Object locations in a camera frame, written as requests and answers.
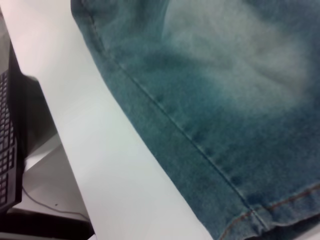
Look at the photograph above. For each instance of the blue denim shorts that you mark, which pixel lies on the blue denim shorts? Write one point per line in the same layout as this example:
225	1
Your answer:
200	100

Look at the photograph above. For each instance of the black computer keyboard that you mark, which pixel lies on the black computer keyboard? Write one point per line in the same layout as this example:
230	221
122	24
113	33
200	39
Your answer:
8	140

